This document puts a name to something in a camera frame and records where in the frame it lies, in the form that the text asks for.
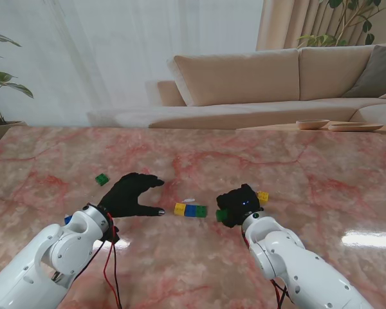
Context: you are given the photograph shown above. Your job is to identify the right arm red black cables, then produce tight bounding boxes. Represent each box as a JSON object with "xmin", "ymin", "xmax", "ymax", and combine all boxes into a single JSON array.
[{"xmin": 270, "ymin": 279, "xmax": 293, "ymax": 306}]

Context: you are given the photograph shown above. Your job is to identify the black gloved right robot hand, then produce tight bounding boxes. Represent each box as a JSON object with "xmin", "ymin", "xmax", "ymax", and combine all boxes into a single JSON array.
[{"xmin": 216, "ymin": 183, "xmax": 264, "ymax": 229}]

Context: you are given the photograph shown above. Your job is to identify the broad leaf potted plant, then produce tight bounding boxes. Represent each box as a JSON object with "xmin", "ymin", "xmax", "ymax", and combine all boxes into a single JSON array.
[{"xmin": 0, "ymin": 30, "xmax": 33, "ymax": 126}]

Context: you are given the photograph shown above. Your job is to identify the grey plant pot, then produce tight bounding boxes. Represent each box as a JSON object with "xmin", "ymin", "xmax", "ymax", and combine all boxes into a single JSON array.
[{"xmin": 0, "ymin": 121, "xmax": 28, "ymax": 149}]

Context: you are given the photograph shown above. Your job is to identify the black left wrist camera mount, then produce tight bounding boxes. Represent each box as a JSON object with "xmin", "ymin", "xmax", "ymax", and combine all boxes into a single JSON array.
[{"xmin": 104, "ymin": 225, "xmax": 120, "ymax": 244}]

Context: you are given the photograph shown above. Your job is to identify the arm red black cables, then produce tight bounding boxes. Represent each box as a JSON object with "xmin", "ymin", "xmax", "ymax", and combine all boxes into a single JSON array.
[
  {"xmin": 270, "ymin": 279, "xmax": 293, "ymax": 306},
  {"xmin": 102, "ymin": 239, "xmax": 123, "ymax": 309}
]

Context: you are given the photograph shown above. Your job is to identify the wooden bowl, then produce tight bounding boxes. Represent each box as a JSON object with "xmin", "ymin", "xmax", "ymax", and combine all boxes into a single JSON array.
[{"xmin": 295, "ymin": 118, "xmax": 331, "ymax": 130}]

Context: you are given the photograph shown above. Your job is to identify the tall green leafy plant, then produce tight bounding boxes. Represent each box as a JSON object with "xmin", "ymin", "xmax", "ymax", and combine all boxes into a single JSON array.
[{"xmin": 297, "ymin": 0, "xmax": 386, "ymax": 49}]

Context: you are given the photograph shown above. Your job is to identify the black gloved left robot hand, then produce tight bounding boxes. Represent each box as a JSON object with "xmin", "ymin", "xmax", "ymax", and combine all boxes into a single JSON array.
[{"xmin": 96, "ymin": 172, "xmax": 165, "ymax": 219}]

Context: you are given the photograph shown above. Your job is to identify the wooden tray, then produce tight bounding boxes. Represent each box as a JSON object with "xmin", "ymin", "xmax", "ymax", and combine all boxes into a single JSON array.
[{"xmin": 327, "ymin": 122, "xmax": 384, "ymax": 133}]

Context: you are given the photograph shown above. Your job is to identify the beige curtain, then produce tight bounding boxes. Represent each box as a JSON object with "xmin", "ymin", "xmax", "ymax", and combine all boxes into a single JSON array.
[{"xmin": 255, "ymin": 0, "xmax": 386, "ymax": 52}]

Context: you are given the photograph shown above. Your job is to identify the left arm red black cables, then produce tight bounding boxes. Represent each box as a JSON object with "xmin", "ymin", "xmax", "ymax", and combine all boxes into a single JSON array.
[{"xmin": 102, "ymin": 239, "xmax": 123, "ymax": 309}]

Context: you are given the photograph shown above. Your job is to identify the beige sofa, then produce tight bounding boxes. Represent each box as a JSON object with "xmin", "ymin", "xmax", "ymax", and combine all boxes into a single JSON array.
[{"xmin": 86, "ymin": 44, "xmax": 386, "ymax": 130}]

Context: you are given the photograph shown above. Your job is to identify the grey sofa cushion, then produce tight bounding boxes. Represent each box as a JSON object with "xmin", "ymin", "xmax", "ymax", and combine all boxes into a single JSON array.
[{"xmin": 342, "ymin": 44, "xmax": 386, "ymax": 98}]

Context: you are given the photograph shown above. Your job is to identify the white sheer curtain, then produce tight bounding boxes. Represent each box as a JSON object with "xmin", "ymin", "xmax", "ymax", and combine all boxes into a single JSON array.
[{"xmin": 0, "ymin": 0, "xmax": 265, "ymax": 127}]

